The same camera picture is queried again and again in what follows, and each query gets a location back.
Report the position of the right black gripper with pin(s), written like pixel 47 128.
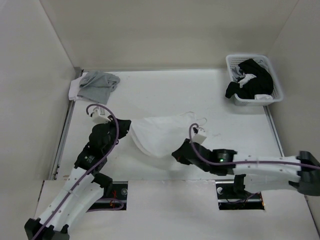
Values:
pixel 178 153

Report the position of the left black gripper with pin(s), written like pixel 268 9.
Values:
pixel 124 125

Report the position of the white tank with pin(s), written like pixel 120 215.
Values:
pixel 159 136
pixel 74 90

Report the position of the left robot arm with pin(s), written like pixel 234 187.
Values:
pixel 84 186

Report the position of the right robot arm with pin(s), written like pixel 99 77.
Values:
pixel 254 174

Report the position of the folded grey tank top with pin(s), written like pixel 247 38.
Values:
pixel 97 86

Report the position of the folded white tank top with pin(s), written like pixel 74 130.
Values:
pixel 74 90

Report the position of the black tank top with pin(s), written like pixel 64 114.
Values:
pixel 257 81

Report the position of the white garment in basket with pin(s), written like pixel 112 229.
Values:
pixel 263 97

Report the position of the grey garment in basket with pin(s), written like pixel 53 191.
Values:
pixel 237 73

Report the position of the white plastic laundry basket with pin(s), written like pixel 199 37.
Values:
pixel 277 94

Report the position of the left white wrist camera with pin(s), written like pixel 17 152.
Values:
pixel 99 115

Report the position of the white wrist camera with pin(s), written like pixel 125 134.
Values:
pixel 199 135
pixel 99 115

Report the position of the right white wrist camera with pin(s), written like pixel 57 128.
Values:
pixel 199 135

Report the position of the metal table edge rail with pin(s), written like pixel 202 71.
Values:
pixel 55 163

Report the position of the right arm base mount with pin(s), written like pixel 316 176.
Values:
pixel 230 200

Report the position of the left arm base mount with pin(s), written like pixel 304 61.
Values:
pixel 113 199

